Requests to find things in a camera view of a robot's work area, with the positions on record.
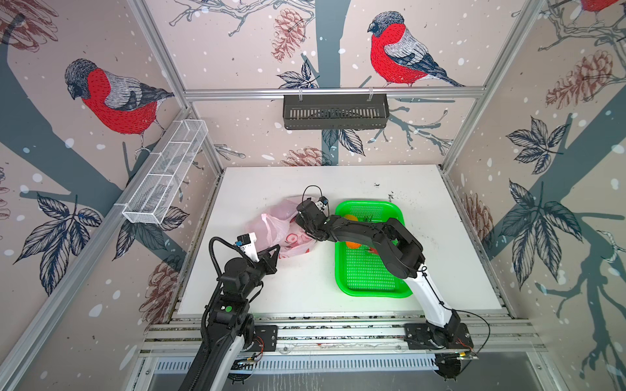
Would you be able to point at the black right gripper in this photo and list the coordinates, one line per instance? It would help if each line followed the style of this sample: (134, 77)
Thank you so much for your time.
(300, 217)

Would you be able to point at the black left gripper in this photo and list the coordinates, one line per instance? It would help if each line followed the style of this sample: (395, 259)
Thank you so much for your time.
(269, 262)

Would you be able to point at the pink plastic bag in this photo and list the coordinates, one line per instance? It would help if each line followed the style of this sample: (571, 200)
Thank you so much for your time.
(277, 226)

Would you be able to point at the green plastic perforated basket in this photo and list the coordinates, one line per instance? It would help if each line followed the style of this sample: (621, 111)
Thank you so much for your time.
(359, 273)

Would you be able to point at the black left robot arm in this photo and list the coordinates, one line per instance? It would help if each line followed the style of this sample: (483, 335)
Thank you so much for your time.
(227, 326)

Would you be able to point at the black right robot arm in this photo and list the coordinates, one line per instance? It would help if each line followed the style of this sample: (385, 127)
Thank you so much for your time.
(400, 252)

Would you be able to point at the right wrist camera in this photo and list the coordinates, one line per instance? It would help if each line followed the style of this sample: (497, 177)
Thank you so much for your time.
(323, 203)

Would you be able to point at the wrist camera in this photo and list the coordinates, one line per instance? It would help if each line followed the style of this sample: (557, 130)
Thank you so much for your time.
(246, 247)
(323, 203)

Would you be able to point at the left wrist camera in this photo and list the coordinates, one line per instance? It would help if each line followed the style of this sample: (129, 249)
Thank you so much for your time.
(246, 247)

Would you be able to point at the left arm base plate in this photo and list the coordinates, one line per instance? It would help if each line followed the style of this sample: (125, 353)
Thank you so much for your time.
(263, 338)

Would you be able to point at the aluminium mounting rail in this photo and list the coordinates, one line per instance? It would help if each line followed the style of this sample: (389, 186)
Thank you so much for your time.
(377, 344)

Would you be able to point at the black hanging wall basket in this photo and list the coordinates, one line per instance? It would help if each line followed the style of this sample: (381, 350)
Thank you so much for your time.
(335, 112)

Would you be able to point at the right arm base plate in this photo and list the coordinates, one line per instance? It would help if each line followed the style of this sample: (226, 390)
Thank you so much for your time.
(428, 337)

